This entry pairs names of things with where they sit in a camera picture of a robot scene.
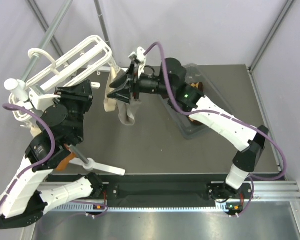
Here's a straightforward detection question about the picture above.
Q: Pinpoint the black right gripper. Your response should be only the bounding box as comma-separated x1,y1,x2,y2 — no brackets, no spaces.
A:
107,62,174,107

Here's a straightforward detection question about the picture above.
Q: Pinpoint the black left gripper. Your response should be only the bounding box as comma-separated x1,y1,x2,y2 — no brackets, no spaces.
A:
54,79,96,143

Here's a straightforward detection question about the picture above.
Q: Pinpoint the cream white ribbed sock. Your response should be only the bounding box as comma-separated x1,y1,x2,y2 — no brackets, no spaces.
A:
103,65,142,126

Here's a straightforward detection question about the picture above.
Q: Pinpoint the white plastic clip hanger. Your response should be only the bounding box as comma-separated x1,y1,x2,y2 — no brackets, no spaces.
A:
8,35,114,111

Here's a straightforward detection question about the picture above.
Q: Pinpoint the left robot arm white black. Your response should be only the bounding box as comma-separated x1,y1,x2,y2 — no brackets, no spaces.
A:
0,79,104,230

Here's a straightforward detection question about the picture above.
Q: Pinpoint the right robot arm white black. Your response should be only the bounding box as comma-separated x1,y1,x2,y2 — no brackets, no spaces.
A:
106,58,269,200

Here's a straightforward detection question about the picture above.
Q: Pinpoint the thin grey back stand pole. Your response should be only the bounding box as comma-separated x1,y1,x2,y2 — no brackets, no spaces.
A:
94,0,111,46

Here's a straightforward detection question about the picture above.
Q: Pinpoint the orange sock with cream cuff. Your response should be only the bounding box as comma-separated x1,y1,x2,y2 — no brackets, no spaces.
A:
25,130,74,172

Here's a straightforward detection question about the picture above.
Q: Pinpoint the white pole joint connector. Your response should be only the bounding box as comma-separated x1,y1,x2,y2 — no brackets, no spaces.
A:
4,78,29,102

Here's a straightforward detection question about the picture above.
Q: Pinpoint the grey metal stand pole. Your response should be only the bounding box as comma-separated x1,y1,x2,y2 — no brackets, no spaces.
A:
22,0,91,166

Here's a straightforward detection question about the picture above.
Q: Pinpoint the clear plastic bin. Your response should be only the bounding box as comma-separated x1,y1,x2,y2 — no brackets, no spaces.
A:
159,63,233,140

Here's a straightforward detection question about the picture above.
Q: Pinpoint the brown orange argyle sock flat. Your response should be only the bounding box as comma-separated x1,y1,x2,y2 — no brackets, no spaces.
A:
190,82,204,92

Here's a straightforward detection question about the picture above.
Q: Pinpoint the white stand base foot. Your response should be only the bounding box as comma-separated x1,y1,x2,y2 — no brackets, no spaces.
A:
69,158,126,176

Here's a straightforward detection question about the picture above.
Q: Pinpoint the brown orange argyle sock crumpled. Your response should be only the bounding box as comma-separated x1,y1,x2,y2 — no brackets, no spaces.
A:
187,116,203,126

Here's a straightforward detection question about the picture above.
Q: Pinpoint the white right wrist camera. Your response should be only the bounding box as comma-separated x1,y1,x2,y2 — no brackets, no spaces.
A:
128,47,147,78

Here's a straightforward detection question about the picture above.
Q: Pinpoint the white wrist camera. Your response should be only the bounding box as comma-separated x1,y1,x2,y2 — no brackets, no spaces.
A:
29,86,60,112
128,47,147,78

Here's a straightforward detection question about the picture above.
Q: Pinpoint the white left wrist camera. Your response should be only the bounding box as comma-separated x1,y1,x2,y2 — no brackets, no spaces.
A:
29,86,60,112

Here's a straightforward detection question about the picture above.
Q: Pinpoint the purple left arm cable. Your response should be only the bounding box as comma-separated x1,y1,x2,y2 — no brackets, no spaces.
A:
0,102,110,230

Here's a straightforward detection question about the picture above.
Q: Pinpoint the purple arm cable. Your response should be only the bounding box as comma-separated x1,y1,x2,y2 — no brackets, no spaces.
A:
0,102,110,230
143,42,287,218

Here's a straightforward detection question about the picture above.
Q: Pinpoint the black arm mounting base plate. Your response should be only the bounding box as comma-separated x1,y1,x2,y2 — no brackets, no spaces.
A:
104,182,252,208

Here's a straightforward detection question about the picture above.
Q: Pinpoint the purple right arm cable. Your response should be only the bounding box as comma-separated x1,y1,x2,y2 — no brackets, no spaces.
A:
143,42,287,218

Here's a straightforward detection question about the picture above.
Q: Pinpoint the aluminium frame rail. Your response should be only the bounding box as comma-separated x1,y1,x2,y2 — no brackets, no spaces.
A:
39,181,300,213

